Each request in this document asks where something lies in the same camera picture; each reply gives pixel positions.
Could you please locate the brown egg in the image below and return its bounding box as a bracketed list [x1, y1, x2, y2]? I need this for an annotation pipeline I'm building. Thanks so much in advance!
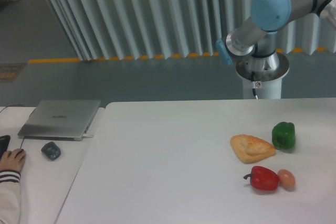
[277, 169, 296, 191]

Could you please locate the silver closed laptop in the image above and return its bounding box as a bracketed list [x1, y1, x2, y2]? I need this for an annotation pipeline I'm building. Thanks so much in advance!
[17, 100, 101, 141]

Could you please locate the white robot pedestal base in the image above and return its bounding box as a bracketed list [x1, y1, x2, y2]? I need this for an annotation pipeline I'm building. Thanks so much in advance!
[236, 52, 289, 99]

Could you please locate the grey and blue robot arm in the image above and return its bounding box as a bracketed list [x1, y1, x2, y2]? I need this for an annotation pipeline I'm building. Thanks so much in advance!
[216, 0, 335, 65]

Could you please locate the person's hand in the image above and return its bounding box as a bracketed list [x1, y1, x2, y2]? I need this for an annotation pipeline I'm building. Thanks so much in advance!
[0, 148, 26, 173]

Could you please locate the black keyboard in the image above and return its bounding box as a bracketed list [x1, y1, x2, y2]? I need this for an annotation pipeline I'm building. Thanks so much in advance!
[0, 135, 11, 157]

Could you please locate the dark grey small device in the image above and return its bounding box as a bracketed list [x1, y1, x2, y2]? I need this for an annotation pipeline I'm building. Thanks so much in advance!
[41, 142, 61, 161]

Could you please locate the black thin cable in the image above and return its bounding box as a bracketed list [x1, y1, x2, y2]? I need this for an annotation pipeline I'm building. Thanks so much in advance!
[0, 104, 37, 151]

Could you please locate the red bell pepper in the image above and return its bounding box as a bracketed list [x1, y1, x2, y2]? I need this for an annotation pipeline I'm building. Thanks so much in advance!
[243, 166, 279, 191]

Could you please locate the green bell pepper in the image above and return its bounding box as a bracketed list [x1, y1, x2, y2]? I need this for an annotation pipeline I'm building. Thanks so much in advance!
[271, 122, 296, 150]

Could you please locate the golden pastry turnover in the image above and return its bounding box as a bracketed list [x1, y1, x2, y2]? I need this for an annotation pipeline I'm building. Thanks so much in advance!
[230, 134, 276, 164]

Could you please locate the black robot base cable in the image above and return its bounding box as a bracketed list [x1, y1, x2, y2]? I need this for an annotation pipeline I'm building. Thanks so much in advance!
[250, 70, 259, 100]

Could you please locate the white pleated partition screen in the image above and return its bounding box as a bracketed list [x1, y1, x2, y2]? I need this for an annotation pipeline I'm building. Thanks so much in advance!
[35, 0, 336, 61]

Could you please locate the striped cuff cream sleeve forearm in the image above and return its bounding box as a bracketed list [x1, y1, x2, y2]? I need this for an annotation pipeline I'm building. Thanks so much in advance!
[1, 170, 21, 223]

